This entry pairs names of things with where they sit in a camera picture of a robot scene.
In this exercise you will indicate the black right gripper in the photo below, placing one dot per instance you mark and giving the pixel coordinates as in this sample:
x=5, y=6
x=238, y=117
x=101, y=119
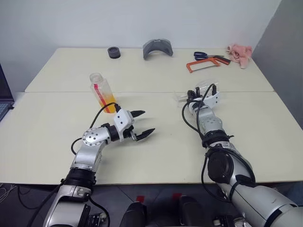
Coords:
x=197, y=99

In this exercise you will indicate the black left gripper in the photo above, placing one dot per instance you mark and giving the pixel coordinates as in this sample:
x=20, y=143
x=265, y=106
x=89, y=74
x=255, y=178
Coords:
x=130, y=133

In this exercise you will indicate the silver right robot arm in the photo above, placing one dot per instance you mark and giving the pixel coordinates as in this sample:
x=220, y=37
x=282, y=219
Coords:
x=248, y=201

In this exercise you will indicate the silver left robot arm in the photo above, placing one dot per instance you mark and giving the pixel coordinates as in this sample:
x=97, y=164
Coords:
x=91, y=139

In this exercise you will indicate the plastic bottle with orange liquid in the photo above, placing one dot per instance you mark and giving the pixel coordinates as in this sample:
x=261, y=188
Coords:
x=104, y=94

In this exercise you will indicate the orange hacksaw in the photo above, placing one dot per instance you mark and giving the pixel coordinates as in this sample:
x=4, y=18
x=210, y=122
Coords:
x=201, y=60

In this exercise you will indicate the pink crumpled cloth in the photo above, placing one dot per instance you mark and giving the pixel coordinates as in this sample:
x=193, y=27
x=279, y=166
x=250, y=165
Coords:
x=240, y=53

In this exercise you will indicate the grey curved visor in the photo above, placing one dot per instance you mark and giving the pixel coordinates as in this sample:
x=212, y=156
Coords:
x=149, y=50

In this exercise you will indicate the black round cap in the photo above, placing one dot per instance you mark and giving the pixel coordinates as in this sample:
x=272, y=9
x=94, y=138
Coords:
x=113, y=52

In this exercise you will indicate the dark rounded shape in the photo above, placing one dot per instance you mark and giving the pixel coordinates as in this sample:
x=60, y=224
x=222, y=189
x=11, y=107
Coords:
x=191, y=210
x=133, y=215

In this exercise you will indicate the grey partition panel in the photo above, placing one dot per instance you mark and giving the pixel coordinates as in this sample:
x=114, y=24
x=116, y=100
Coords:
x=281, y=59

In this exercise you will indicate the dark laptop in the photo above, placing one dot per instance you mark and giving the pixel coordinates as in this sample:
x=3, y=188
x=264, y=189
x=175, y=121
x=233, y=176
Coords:
x=4, y=89

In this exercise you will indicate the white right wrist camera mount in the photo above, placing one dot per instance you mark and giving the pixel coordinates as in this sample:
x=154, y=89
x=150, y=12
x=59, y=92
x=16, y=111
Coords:
x=213, y=99

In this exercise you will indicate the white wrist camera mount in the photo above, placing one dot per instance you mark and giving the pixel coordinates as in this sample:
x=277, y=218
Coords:
x=213, y=99
x=122, y=119

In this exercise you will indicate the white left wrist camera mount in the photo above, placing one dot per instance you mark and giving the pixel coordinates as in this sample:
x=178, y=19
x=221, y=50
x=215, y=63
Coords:
x=122, y=119

